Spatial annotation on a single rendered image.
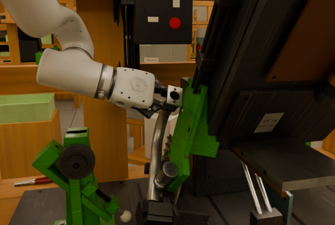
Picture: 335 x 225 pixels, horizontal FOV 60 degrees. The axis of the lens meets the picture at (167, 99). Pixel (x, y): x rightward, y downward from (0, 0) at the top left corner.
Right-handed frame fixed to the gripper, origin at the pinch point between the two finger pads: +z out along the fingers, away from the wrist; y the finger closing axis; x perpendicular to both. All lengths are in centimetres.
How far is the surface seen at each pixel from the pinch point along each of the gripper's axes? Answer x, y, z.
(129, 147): 270, 105, 59
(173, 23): -4.1, 23.8, -1.6
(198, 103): -11.2, -6.8, 2.2
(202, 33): 613, 771, 368
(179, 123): -0.1, -6.3, 2.9
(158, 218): 7.8, -27.2, 1.7
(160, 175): 2.8, -19.0, -0.3
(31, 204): 37, -22, -26
